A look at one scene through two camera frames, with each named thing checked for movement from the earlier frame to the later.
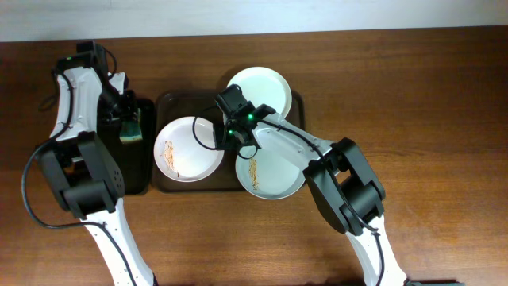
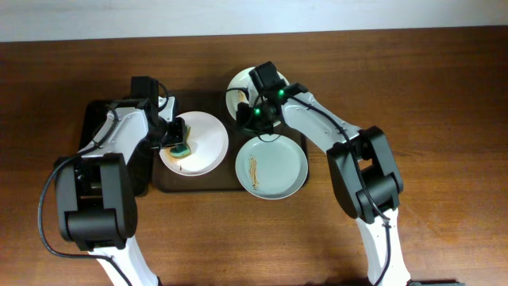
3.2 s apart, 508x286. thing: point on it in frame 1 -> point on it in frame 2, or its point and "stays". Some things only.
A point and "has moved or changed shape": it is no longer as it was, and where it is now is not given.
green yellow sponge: x=131 y=130 has moved or changed shape
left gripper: x=129 y=111 -> x=177 y=133
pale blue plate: x=268 y=177 stays
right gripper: x=221 y=137 -> x=246 y=120
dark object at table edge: x=432 y=283 stays
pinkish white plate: x=181 y=156 has moved or changed shape
